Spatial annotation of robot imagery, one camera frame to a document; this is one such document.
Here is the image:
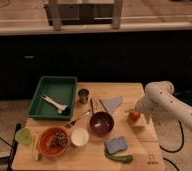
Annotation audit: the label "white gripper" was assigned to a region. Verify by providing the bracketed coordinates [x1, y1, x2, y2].
[126, 96, 157, 125]

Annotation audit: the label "red apple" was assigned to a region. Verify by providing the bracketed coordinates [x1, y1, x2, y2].
[128, 111, 140, 122]

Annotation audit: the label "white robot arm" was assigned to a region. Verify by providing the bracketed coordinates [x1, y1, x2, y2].
[127, 81, 192, 132]

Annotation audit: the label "small metal cup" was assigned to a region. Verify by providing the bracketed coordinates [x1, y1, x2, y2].
[78, 88, 89, 104]

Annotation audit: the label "green plastic cup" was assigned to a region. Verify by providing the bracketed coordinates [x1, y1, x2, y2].
[15, 128, 32, 145]

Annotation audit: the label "blue sponge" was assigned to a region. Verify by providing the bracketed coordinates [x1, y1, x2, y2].
[105, 136, 128, 154]

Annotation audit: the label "blue folded cloth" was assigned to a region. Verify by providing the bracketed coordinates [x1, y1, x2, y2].
[100, 96, 123, 114]

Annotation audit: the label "green cucumber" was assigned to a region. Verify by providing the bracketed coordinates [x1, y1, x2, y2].
[104, 149, 133, 163]

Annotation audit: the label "purple bowl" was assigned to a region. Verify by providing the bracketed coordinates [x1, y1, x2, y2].
[89, 112, 114, 136]

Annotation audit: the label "wooden chopsticks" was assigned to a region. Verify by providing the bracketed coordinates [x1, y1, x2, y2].
[90, 98, 105, 113]

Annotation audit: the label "metal spoon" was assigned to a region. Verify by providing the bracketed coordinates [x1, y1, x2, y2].
[65, 110, 91, 128]

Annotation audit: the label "green plastic tray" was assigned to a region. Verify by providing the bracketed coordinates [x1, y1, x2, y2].
[28, 76, 77, 121]

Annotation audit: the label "orange bowl with food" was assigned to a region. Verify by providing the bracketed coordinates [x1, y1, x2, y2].
[37, 127, 69, 158]

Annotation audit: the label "yellow green vegetable piece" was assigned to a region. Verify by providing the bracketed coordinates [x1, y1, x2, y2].
[32, 135, 40, 161]

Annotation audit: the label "black cable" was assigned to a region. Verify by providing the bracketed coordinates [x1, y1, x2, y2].
[159, 119, 187, 171]

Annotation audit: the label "wooden chair frame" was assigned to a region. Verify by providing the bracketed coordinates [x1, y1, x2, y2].
[44, 0, 123, 31]

